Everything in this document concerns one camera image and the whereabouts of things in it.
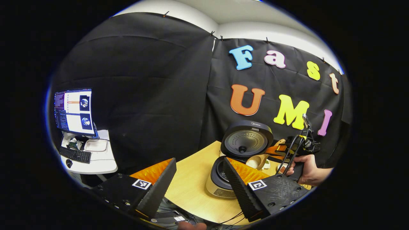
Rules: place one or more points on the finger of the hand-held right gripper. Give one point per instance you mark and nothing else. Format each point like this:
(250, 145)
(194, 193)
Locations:
(276, 149)

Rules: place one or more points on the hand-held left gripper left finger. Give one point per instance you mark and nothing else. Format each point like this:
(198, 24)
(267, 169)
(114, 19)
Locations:
(159, 191)

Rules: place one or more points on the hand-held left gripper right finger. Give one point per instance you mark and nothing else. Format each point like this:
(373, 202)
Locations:
(239, 191)

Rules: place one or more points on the wooden spoon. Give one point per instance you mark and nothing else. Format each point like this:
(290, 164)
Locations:
(255, 161)

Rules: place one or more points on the black rice cooker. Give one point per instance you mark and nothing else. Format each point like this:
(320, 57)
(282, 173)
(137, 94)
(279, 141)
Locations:
(246, 140)

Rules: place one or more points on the white side desk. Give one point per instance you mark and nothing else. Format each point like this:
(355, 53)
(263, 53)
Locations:
(102, 163)

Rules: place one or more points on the white shallow tray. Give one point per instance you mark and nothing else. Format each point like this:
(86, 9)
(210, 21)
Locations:
(96, 145)

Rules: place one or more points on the black keyboard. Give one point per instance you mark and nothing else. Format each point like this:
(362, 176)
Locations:
(75, 155)

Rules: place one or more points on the black computer mouse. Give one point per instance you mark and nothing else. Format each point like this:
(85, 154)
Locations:
(69, 163)

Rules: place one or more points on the small green white box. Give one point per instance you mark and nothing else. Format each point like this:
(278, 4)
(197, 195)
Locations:
(76, 143)

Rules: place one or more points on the black backdrop cloth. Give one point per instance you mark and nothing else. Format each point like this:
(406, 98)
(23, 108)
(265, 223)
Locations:
(143, 95)

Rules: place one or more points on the computer monitor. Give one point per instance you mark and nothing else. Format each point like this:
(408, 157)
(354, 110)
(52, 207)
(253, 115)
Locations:
(74, 111)

